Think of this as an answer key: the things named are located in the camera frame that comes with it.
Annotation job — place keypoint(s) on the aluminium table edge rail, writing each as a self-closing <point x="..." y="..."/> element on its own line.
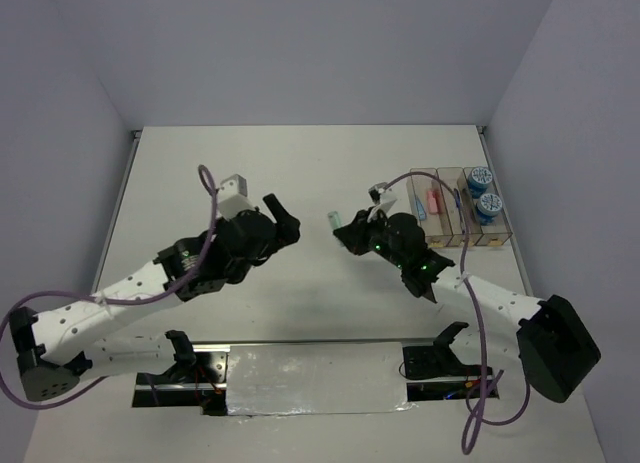
<point x="107" y="216"/>

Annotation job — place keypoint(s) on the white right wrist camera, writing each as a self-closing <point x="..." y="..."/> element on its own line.
<point x="383" y="200"/>

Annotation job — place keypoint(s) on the clear middle organizer bin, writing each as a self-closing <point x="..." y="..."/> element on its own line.
<point x="454" y="177"/>

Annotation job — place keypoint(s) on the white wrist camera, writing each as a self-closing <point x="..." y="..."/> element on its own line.
<point x="232" y="197"/>
<point x="383" y="200"/>

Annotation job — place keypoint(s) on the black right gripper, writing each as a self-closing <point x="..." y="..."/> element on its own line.
<point x="354" y="234"/>

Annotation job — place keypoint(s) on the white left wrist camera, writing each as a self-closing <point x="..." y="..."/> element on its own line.
<point x="232" y="197"/>

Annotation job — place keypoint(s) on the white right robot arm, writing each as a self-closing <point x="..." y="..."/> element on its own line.
<point x="546" y="336"/>

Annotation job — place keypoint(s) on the blue slime jar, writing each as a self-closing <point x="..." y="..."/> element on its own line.
<point x="488" y="207"/>
<point x="479" y="179"/>

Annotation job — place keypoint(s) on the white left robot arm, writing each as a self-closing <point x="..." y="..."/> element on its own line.
<point x="61" y="348"/>

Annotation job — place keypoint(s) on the pink correction tape case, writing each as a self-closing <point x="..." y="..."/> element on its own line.
<point x="432" y="202"/>

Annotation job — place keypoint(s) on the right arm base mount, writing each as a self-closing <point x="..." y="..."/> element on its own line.
<point x="435" y="373"/>

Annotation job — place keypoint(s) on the clear right organizer bin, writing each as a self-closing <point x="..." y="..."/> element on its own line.
<point x="497" y="233"/>

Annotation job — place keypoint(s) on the blue correction tape case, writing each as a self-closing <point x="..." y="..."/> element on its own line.
<point x="419" y="209"/>

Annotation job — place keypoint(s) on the blue gel pen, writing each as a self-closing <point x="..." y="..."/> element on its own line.
<point x="460" y="210"/>

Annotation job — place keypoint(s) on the clear left organizer bin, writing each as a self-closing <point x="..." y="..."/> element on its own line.
<point x="436" y="227"/>

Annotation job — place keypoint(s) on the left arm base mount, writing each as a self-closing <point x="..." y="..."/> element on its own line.
<point x="203" y="388"/>

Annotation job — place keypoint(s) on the clear organizer bin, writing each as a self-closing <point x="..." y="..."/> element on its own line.
<point x="436" y="227"/>
<point x="454" y="177"/>
<point x="497" y="233"/>

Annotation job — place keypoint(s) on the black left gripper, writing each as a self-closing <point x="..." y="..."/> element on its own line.
<point x="287" y="227"/>

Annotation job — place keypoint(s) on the green correction tape case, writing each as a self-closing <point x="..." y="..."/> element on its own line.
<point x="334" y="220"/>

